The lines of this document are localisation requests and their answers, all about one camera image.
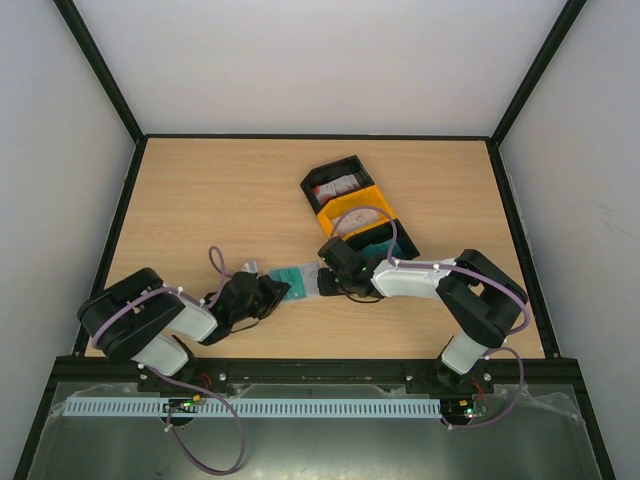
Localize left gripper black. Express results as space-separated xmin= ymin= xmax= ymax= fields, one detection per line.
xmin=232 ymin=275 xmax=290 ymax=325

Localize beige card holder wallet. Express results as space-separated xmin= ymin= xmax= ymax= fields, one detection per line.
xmin=266 ymin=261 xmax=321 ymax=303

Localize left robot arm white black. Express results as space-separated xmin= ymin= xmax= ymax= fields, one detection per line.
xmin=77 ymin=267 xmax=290 ymax=376

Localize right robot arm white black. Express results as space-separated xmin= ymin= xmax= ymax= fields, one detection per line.
xmin=318 ymin=237 xmax=531 ymax=392

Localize black bin with teal cards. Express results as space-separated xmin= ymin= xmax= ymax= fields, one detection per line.
xmin=346 ymin=220 xmax=420 ymax=260

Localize teal cards stack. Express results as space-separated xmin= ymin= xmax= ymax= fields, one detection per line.
xmin=361 ymin=240 xmax=405 ymax=259

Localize white cards in yellow bin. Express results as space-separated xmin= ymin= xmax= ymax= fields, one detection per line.
xmin=337 ymin=209 xmax=386 ymax=236

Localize stack of red white cards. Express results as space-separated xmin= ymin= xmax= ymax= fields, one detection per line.
xmin=313 ymin=174 xmax=360 ymax=202

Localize black bin with red cards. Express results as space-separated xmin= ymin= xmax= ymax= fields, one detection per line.
xmin=300 ymin=155 xmax=375 ymax=214

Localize yellow bin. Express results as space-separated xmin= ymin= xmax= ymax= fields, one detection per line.
xmin=316 ymin=186 xmax=397 ymax=239

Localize black aluminium frame rail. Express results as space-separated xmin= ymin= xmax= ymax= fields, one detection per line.
xmin=119 ymin=358 xmax=586 ymax=398

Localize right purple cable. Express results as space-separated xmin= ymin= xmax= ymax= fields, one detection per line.
xmin=329 ymin=204 xmax=532 ymax=361

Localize light blue cable duct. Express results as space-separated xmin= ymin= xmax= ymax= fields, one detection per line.
xmin=62 ymin=397 xmax=441 ymax=419

